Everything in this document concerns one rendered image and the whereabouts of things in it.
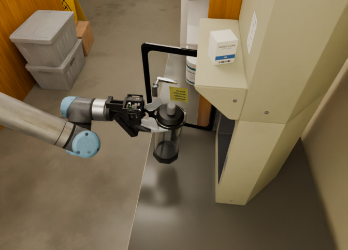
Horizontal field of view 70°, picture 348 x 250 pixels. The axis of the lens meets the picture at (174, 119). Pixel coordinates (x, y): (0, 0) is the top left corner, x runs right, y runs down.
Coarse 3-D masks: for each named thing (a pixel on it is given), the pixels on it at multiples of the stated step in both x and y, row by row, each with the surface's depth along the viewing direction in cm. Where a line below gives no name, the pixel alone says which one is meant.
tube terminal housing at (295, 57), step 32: (256, 0) 52; (288, 0) 39; (320, 0) 39; (256, 32) 50; (288, 32) 43; (320, 32) 42; (256, 64) 48; (288, 64) 47; (320, 64) 48; (256, 96) 54; (288, 96) 53; (320, 96) 66; (256, 128) 62; (288, 128) 64; (256, 160) 72; (224, 192) 88; (256, 192) 94
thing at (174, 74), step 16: (160, 64) 93; (176, 64) 91; (192, 64) 89; (160, 80) 98; (176, 80) 96; (192, 80) 94; (160, 96) 105; (176, 96) 102; (192, 96) 100; (192, 112) 107; (208, 112) 104
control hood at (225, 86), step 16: (208, 32) 69; (240, 48) 64; (208, 64) 59; (224, 64) 59; (240, 64) 59; (208, 80) 55; (224, 80) 55; (240, 80) 55; (208, 96) 56; (224, 96) 55; (240, 96) 55; (224, 112) 59; (240, 112) 59
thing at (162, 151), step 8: (184, 112) 83; (184, 120) 81; (160, 136) 85; (168, 136) 83; (176, 136) 84; (160, 144) 88; (168, 144) 87; (176, 144) 89; (160, 152) 91; (168, 152) 90; (176, 152) 93
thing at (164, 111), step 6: (162, 108) 82; (168, 108) 78; (174, 108) 78; (156, 114) 81; (162, 114) 80; (168, 114) 80; (174, 114) 80; (180, 114) 80; (162, 120) 79; (168, 120) 78; (174, 120) 79; (180, 120) 80
